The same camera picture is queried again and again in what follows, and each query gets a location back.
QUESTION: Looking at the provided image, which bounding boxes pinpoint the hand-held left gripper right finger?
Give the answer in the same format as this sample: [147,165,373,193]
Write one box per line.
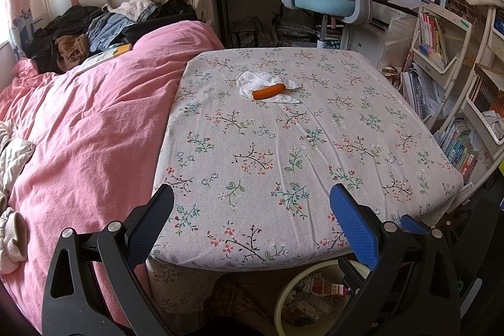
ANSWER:
[327,183,462,336]

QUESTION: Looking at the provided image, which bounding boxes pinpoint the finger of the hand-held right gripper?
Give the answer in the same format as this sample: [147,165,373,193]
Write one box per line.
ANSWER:
[401,214,430,237]
[338,257,373,294]

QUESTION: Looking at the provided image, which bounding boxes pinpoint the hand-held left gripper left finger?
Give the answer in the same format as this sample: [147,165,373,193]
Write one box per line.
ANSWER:
[41,183,176,336]

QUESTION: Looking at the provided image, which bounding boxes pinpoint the pale green waste bin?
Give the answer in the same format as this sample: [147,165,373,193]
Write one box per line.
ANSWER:
[273,259,373,336]

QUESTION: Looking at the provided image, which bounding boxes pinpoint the stack of books on floor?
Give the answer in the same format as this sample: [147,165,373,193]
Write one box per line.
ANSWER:
[439,116,479,179]

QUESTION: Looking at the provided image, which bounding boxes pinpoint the pink blanket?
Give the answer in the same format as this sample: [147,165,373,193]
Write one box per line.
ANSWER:
[0,20,225,333]

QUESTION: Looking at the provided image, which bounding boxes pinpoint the floral cloth covered table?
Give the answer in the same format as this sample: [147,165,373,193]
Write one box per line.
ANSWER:
[146,47,463,315]

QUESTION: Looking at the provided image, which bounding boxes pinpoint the stack of papers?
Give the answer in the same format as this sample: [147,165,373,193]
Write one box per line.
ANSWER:
[398,62,438,120]

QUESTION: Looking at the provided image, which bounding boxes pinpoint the white crumpled garment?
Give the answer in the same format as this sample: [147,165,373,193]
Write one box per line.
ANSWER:
[0,119,36,274]

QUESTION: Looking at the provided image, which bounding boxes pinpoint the yellow book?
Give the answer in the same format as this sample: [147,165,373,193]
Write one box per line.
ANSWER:
[77,43,133,76]

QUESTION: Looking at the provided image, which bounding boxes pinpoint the flat white tissue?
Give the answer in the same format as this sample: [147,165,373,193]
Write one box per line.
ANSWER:
[236,71,303,104]

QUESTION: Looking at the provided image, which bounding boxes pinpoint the row of books in trolley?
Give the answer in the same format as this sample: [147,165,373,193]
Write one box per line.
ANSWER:
[418,13,450,65]

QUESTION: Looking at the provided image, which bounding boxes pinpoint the white plastic bag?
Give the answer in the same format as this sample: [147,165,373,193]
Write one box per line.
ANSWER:
[378,11,418,69]

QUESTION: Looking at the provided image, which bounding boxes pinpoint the pile of dark clothes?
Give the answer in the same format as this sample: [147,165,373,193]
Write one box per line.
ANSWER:
[27,0,198,73]

